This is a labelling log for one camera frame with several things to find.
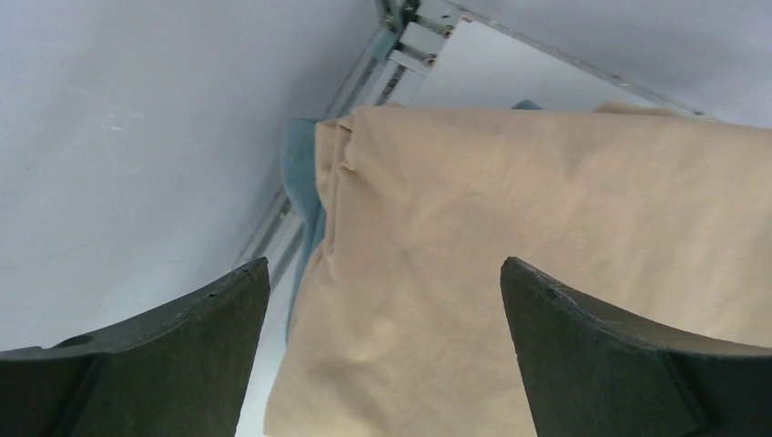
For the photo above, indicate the folded grey-blue t shirt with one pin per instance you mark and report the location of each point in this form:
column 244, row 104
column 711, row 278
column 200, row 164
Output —
column 299, row 173

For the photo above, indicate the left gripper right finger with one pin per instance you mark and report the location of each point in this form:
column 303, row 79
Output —
column 590, row 368

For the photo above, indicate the left aluminium frame post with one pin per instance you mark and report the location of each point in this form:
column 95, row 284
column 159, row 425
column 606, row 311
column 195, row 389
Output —
column 396, row 14

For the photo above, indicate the beige t shirt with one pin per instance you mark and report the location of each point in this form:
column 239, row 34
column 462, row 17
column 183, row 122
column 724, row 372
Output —
column 401, row 330

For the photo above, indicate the rear aluminium table rail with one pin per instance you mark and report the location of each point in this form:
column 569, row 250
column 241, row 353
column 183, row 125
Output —
column 619, row 82

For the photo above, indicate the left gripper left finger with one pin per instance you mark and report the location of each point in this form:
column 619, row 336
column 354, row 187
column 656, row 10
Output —
column 180, row 369

